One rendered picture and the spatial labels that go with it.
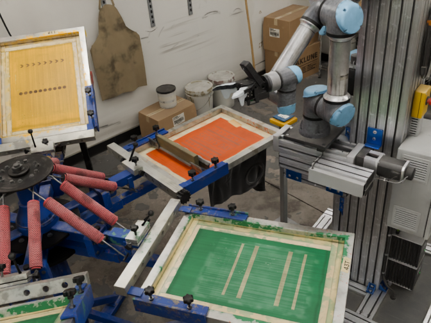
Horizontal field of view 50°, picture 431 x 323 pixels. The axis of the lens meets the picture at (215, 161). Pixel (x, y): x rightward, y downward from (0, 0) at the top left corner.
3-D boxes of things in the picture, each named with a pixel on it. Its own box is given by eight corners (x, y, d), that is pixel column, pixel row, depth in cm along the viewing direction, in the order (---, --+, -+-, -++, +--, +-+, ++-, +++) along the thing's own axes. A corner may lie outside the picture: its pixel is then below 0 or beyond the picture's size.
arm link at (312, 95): (317, 104, 226) (317, 79, 219) (335, 115, 216) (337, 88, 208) (297, 111, 222) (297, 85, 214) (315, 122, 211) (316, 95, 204)
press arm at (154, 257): (295, 288, 194) (295, 278, 191) (293, 298, 189) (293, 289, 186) (50, 240, 233) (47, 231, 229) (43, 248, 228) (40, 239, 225)
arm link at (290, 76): (304, 86, 185) (304, 66, 180) (281, 94, 181) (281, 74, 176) (292, 81, 191) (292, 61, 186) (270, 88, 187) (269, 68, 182)
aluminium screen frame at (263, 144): (222, 109, 320) (221, 104, 318) (285, 137, 281) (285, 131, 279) (125, 155, 279) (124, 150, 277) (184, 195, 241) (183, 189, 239)
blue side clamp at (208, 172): (222, 170, 260) (222, 159, 256) (229, 173, 256) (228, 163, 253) (181, 193, 244) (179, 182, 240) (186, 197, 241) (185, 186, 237)
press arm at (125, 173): (136, 172, 256) (135, 165, 253) (142, 176, 252) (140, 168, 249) (109, 186, 247) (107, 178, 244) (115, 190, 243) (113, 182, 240)
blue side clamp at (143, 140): (165, 137, 296) (163, 127, 293) (169, 140, 293) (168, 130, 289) (125, 156, 281) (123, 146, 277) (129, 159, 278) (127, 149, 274)
